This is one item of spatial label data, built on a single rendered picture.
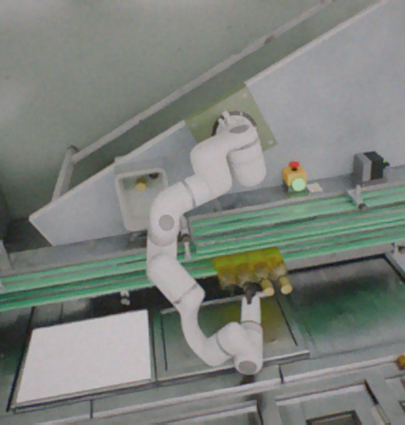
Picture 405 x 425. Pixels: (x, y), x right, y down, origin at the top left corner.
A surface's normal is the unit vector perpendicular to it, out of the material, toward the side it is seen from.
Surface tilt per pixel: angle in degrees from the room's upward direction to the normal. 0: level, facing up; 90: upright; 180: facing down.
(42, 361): 90
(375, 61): 0
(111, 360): 90
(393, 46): 0
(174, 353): 90
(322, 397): 90
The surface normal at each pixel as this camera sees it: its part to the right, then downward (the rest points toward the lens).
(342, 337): -0.11, -0.86
